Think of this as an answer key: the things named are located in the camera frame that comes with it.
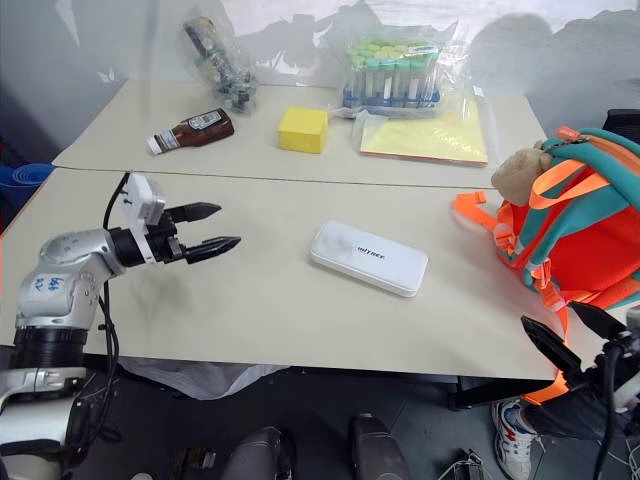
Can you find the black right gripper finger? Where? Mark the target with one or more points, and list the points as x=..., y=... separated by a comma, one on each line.
x=547, y=342
x=597, y=320

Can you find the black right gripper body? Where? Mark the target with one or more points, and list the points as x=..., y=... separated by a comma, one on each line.
x=605, y=367

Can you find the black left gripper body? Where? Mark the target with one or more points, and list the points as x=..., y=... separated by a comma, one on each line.
x=166, y=240

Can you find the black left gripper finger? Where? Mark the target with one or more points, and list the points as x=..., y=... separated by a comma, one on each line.
x=212, y=247
x=200, y=210

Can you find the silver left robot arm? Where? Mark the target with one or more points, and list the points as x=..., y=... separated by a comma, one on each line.
x=55, y=280

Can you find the orange and teal backpack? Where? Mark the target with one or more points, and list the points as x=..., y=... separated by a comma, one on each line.
x=590, y=235

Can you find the white rectangular case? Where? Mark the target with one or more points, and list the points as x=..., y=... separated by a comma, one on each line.
x=370, y=257

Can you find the dark trouser leg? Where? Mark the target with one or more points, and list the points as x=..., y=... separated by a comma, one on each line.
x=575, y=417

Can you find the brown sauce bottle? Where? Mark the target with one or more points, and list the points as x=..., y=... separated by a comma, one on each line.
x=197, y=131

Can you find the white red blue sneaker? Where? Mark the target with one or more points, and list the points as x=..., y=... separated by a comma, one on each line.
x=515, y=435

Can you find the yellow sponge block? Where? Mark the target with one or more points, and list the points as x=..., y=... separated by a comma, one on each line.
x=302, y=129

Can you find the white plastic sheet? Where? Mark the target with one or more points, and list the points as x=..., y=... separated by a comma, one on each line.
x=200, y=377

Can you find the clear bag of dark parts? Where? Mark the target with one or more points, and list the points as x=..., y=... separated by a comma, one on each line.
x=220, y=65

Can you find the blue round container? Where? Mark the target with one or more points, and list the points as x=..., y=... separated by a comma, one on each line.
x=25, y=177

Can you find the beige plush toy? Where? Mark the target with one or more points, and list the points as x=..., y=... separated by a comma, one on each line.
x=520, y=172

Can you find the dark rounded shape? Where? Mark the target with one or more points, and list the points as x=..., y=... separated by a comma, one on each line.
x=265, y=455
x=377, y=450

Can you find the bagged test tube rack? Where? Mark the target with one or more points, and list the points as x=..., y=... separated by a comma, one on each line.
x=392, y=75

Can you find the yellow paper pad in sleeve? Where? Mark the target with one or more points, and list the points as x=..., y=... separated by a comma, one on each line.
x=425, y=140

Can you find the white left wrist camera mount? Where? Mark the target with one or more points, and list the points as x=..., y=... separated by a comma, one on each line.
x=142, y=197

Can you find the black table frame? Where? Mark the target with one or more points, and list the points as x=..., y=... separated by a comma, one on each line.
x=495, y=390

